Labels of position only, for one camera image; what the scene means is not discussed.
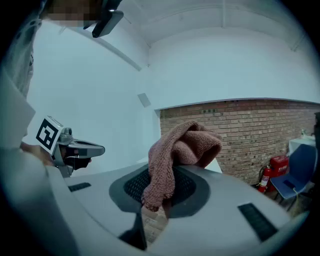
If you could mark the person's left forearm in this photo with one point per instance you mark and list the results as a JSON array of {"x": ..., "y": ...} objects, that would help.
[{"x": 35, "y": 152}]

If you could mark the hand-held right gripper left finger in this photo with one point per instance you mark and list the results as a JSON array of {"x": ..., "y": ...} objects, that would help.
[{"x": 100, "y": 200}]

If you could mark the red fire extinguisher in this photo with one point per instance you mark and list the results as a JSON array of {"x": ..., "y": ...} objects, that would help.
[{"x": 265, "y": 178}]

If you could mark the black head-mounted camera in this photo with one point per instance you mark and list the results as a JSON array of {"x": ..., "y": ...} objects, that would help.
[{"x": 107, "y": 22}]

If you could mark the red extinguisher box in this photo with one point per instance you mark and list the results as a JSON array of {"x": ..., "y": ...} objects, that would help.
[{"x": 279, "y": 167}]

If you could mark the white wall panel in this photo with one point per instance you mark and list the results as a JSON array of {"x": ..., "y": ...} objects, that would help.
[{"x": 144, "y": 100}]

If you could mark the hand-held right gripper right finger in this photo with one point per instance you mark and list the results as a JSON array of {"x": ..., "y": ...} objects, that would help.
[{"x": 225, "y": 200}]

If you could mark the reddish-brown cloth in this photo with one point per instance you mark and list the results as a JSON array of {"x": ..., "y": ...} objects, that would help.
[{"x": 185, "y": 145}]

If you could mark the blue chair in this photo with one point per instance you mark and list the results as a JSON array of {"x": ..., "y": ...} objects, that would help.
[{"x": 300, "y": 165}]

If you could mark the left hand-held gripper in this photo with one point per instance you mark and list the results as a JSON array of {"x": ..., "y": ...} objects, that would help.
[{"x": 47, "y": 135}]

